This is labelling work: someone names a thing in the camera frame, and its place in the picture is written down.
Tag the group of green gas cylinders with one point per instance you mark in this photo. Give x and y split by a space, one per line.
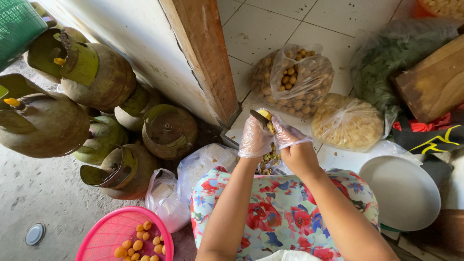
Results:
105 79

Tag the person's left hand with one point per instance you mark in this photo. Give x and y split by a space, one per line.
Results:
250 139

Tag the dark blade knife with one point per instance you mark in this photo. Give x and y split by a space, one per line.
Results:
258 116

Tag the wooden block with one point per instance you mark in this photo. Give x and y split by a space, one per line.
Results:
431 83

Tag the brown container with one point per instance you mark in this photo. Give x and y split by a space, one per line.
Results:
451 232

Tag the orange basket of yellow pieces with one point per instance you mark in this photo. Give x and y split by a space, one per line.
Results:
440 6

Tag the clear bag of green leaves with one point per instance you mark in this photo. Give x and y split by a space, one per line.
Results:
384 61

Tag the clear bag of yellow pieces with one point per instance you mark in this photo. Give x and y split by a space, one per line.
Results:
346 123

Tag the clear bag of brown fruits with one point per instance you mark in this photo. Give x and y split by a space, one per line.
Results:
301 87

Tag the round metal lid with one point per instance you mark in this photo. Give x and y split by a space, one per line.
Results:
35 234

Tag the pink plastic basket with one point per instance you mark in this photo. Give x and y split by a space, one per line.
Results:
108 232

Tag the white plastic bag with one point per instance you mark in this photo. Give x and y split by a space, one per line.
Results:
168 206

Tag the white cloth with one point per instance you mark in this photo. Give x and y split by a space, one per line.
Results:
290 256

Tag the person's left fingers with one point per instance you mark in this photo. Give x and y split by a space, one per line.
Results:
264 136

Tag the white round plate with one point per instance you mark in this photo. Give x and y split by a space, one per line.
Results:
398 194

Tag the clear bag of fruit peels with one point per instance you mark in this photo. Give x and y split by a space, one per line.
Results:
270 161

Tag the floral dress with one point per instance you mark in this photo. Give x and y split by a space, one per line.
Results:
279 214

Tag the clear bag with white contents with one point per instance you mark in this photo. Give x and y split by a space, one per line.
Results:
208 159

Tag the red plastic bag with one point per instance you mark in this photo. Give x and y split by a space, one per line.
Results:
420 126

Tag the heap of orange fruits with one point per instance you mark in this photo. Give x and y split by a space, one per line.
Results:
137 245

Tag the wooden door post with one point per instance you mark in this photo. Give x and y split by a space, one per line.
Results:
203 54

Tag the person's right hand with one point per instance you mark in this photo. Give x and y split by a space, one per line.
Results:
299 156

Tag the black bag with yellow print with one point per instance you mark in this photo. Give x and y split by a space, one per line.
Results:
427 139

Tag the green plastic crate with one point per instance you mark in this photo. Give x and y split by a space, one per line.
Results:
18 25

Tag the dark grey cloth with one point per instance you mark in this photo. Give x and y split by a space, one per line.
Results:
437 170

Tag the person's right fingers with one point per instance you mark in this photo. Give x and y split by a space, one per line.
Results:
286 133

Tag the yellow peeled fruit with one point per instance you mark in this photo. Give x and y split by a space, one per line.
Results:
265 114

